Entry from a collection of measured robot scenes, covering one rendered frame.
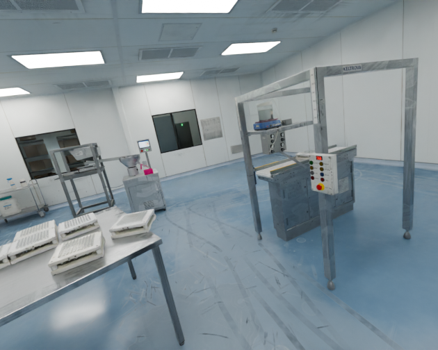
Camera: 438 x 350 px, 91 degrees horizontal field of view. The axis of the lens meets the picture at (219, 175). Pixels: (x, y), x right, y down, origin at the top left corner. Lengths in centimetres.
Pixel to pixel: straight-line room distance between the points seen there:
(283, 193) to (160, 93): 544
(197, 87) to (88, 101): 311
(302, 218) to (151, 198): 268
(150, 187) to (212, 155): 362
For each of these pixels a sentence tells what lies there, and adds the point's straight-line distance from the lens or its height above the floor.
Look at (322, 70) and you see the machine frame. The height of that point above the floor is 163.
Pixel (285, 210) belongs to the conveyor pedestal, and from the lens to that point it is 250.
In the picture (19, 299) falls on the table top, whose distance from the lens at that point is 145.
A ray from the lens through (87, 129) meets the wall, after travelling 697.
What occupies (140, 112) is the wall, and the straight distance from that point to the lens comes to 692.
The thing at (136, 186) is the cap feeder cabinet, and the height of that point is 60.
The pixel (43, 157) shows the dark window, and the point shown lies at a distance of 723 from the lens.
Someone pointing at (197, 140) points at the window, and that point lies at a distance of 716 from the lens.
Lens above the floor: 142
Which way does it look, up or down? 13 degrees down
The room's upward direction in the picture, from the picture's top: 10 degrees counter-clockwise
